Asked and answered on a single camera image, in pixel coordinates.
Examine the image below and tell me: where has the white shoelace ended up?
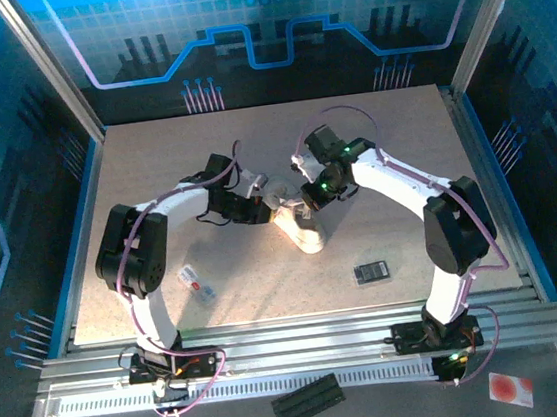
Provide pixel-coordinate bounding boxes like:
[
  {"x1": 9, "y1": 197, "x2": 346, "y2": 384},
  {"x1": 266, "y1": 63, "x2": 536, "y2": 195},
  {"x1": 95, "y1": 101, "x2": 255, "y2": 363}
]
[{"x1": 265, "y1": 184, "x2": 311, "y2": 226}]

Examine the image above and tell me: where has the white canvas shoe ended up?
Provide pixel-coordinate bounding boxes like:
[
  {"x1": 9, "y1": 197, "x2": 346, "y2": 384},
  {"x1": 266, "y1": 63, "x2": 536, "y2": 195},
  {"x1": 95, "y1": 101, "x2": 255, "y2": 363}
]
[{"x1": 260, "y1": 173, "x2": 328, "y2": 260}]

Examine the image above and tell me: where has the black clear-lidded case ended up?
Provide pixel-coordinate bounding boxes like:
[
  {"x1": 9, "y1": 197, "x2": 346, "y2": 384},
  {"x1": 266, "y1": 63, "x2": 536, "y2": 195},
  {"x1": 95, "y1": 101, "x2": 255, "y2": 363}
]
[{"x1": 351, "y1": 258, "x2": 394, "y2": 290}]

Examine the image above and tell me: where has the black ridged block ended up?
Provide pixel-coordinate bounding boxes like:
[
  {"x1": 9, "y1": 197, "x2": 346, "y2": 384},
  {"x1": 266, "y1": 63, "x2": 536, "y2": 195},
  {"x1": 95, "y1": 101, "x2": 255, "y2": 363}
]
[{"x1": 267, "y1": 371, "x2": 348, "y2": 417}]

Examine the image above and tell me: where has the white connector block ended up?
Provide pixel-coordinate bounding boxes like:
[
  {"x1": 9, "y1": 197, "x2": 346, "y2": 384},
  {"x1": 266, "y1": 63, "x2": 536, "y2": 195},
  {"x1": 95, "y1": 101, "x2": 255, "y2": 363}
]
[{"x1": 151, "y1": 379, "x2": 190, "y2": 406}]

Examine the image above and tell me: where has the black controller board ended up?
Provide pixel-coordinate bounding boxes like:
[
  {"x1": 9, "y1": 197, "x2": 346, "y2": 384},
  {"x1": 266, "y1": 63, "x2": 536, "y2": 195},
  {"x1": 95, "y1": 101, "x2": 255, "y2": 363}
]
[{"x1": 431, "y1": 347, "x2": 476, "y2": 384}]

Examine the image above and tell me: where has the white card red circle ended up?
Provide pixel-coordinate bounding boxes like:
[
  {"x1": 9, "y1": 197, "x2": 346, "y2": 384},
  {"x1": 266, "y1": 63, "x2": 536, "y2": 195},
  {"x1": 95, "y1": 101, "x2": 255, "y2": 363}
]
[{"x1": 485, "y1": 367, "x2": 537, "y2": 414}]

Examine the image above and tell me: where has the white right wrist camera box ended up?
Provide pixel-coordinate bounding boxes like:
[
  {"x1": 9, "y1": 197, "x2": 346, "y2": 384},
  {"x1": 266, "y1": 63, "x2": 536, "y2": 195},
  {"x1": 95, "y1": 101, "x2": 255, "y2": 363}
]
[{"x1": 289, "y1": 150, "x2": 326, "y2": 184}]

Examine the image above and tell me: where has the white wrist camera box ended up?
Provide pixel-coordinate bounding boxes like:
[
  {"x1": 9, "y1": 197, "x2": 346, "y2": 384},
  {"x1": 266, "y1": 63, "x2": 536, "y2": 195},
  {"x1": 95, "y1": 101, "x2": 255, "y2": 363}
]
[
  {"x1": 289, "y1": 150, "x2": 326, "y2": 184},
  {"x1": 239, "y1": 166, "x2": 272, "y2": 199}
]

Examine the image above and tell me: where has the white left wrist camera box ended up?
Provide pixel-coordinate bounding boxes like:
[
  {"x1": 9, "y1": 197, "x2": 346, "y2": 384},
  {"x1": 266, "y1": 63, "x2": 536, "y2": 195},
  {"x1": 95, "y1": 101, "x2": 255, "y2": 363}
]
[{"x1": 239, "y1": 166, "x2": 272, "y2": 199}]

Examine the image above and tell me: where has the aluminium front frame rail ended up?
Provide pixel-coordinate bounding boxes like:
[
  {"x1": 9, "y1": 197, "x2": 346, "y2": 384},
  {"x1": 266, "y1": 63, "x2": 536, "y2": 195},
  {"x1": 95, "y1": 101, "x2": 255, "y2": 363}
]
[{"x1": 32, "y1": 286, "x2": 557, "y2": 398}]

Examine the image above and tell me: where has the aluminium side rail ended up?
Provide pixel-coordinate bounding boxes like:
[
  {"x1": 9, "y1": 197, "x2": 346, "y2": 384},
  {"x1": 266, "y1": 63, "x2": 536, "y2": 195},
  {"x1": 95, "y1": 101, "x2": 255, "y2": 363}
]
[{"x1": 438, "y1": 79, "x2": 542, "y2": 309}]

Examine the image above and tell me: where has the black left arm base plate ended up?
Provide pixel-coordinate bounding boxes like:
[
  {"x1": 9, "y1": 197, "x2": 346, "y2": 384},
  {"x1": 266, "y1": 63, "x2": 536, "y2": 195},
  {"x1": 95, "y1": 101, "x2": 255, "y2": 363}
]
[{"x1": 126, "y1": 346, "x2": 219, "y2": 386}]

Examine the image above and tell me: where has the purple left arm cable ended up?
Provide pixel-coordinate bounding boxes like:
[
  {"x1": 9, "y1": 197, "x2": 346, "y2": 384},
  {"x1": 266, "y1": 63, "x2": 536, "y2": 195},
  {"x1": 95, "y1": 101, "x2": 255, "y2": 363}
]
[{"x1": 99, "y1": 139, "x2": 273, "y2": 417}]

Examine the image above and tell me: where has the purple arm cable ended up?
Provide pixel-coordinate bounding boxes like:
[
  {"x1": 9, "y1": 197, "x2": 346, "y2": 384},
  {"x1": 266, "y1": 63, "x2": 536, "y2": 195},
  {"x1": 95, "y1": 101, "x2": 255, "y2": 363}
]
[
  {"x1": 286, "y1": 87, "x2": 524, "y2": 404},
  {"x1": 99, "y1": 139, "x2": 273, "y2": 417}
]

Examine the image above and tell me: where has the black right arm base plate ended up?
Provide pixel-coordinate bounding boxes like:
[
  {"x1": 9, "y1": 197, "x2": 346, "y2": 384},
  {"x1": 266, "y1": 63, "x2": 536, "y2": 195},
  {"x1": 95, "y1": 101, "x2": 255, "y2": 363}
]
[{"x1": 389, "y1": 313, "x2": 485, "y2": 357}]

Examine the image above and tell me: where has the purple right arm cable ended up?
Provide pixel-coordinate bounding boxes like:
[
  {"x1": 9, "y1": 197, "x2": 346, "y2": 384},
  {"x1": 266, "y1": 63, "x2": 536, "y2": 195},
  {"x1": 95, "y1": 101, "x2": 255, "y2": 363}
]
[{"x1": 286, "y1": 87, "x2": 524, "y2": 404}]

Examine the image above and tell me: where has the aluminium corner post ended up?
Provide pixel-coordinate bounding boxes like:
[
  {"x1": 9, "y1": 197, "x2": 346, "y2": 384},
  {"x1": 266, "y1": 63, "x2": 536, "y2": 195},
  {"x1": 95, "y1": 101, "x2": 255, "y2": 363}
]
[
  {"x1": 0, "y1": 0, "x2": 107, "y2": 153},
  {"x1": 439, "y1": 0, "x2": 551, "y2": 102}
]

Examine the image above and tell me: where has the white slotted cable duct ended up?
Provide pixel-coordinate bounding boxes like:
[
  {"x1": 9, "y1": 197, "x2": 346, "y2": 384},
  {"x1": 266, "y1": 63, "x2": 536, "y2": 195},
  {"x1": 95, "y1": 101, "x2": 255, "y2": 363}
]
[{"x1": 56, "y1": 354, "x2": 443, "y2": 417}]

